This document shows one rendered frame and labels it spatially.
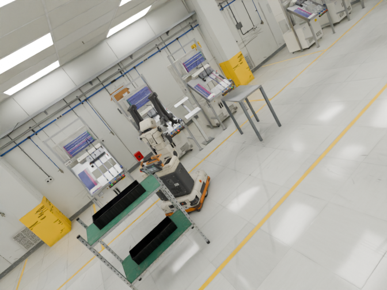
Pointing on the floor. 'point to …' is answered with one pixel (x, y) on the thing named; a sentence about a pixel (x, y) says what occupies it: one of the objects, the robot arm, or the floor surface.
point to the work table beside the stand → (236, 96)
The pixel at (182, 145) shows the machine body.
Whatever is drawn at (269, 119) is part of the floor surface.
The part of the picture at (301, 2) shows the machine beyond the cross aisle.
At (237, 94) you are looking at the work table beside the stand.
